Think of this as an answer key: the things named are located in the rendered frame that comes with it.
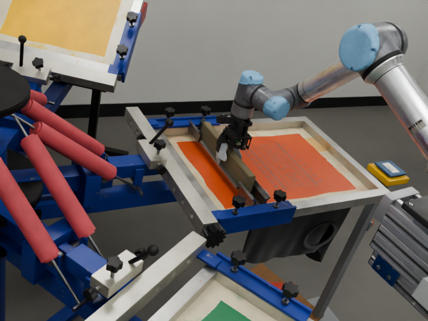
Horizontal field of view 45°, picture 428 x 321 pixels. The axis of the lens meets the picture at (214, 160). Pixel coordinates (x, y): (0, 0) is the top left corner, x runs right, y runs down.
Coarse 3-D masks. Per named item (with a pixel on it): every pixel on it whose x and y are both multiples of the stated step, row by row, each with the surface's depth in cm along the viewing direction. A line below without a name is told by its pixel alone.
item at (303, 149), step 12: (180, 144) 198; (192, 144) 200; (252, 144) 211; (288, 144) 218; (300, 144) 220; (192, 156) 193; (204, 156) 195; (300, 156) 212; (312, 156) 214; (204, 168) 188; (216, 168) 190
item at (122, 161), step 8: (112, 160) 164; (120, 160) 165; (128, 160) 166; (136, 160) 167; (120, 168) 162; (128, 168) 164; (136, 168) 166; (144, 168) 167; (120, 176) 164; (128, 176) 166
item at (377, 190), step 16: (176, 128) 201; (224, 128) 213; (256, 128) 221; (272, 128) 226; (304, 128) 233; (320, 144) 224; (336, 144) 220; (176, 160) 181; (352, 160) 211; (192, 176) 175; (368, 176) 203; (368, 192) 193; (384, 192) 196; (304, 208) 176; (320, 208) 180; (336, 208) 185
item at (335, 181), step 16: (320, 160) 212; (208, 176) 184; (224, 176) 186; (256, 176) 191; (320, 176) 202; (336, 176) 205; (224, 192) 178; (272, 192) 185; (288, 192) 187; (304, 192) 190; (320, 192) 192
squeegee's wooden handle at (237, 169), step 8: (208, 128) 192; (208, 136) 192; (216, 136) 188; (208, 144) 193; (232, 152) 181; (232, 160) 179; (240, 160) 178; (232, 168) 179; (240, 168) 175; (248, 168) 175; (232, 176) 179; (240, 176) 175; (248, 176) 171; (248, 184) 173
